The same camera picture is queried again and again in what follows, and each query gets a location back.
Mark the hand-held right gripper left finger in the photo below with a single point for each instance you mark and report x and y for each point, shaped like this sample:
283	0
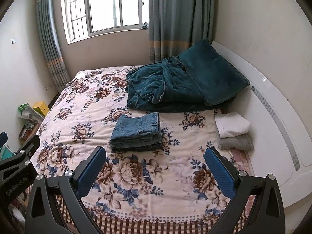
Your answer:
90	173

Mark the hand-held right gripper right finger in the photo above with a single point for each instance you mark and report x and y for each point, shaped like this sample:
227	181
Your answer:
219	173

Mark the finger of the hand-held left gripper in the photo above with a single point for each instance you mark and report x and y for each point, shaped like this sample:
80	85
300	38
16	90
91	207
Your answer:
25	148
3	139

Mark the blue denim pants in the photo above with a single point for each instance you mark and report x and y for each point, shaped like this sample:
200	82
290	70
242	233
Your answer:
136	131

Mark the teal metal rack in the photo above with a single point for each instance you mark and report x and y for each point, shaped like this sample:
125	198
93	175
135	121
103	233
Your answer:
6	152

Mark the brown wooden tray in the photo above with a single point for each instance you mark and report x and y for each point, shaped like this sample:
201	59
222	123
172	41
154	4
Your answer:
33	130

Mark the pink patterned sheet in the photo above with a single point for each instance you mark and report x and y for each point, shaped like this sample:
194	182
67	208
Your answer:
241	159

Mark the clear plastic container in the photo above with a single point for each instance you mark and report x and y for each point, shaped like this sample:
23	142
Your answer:
31	117

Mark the grey folded cloth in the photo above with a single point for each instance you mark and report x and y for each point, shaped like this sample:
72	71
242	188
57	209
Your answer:
238	143

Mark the green plastic bag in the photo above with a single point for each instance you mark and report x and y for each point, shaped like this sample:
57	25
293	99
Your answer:
23	108

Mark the yellow box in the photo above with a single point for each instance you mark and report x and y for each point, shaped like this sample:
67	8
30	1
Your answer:
40	107

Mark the white folded cloth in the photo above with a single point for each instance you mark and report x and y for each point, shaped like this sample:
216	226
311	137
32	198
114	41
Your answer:
234	125

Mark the floral printed blanket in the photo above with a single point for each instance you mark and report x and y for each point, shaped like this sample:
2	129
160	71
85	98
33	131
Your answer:
80	117

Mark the white bed headboard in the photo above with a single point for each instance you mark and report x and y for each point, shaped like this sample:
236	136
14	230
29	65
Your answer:
268	117

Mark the teal velvet pillow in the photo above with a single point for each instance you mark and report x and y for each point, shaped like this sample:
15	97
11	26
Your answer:
214	75

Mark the narrow teal striped curtain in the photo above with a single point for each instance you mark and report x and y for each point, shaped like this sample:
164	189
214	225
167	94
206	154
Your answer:
52	53

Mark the teal velvet quilt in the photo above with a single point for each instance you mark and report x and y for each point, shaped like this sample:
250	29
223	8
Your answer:
151	85

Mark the small blue cloth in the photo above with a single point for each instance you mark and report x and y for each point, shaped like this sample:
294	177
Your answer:
145	25

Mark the wide teal striped curtain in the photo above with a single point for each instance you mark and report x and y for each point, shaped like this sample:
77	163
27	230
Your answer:
178	17

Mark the white framed window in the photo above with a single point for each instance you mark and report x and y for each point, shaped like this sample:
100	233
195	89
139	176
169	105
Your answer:
104	4

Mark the wall socket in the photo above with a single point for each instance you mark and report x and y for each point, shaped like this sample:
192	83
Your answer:
48	86

